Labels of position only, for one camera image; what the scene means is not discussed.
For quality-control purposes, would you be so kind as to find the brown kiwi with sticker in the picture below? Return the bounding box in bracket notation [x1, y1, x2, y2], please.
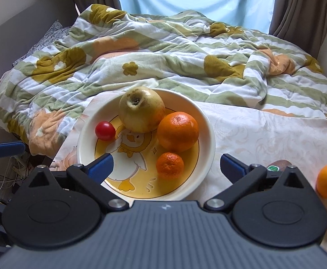
[267, 160, 291, 172]

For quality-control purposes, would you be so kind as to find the small bumpy mandarin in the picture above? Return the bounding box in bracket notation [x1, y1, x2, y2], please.
[156, 152, 185, 180]

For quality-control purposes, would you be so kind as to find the white patterned tablecloth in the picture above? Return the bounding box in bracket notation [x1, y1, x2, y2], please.
[49, 89, 327, 261]

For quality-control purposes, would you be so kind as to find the red cherry tomato in bowl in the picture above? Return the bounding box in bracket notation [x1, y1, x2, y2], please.
[95, 121, 116, 141]

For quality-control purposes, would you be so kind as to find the cream duck pattern bowl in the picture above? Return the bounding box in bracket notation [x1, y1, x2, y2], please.
[76, 89, 215, 203]

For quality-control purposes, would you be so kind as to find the striped floral quilt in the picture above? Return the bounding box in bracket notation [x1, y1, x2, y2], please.
[0, 4, 327, 158]

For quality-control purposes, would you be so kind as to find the large orange in bowl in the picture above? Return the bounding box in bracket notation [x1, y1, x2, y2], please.
[157, 112, 199, 153]

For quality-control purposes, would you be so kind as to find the yellow green pear apple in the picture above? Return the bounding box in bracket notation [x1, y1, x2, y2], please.
[118, 87, 166, 133]

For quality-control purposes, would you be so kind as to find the grey headboard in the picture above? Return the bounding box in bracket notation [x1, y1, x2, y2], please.
[0, 0, 78, 76]

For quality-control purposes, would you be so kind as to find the grey patterned pillow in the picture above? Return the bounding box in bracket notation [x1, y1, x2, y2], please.
[12, 20, 70, 67]

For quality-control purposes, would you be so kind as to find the right brown curtain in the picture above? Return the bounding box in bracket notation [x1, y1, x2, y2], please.
[269, 0, 327, 58]

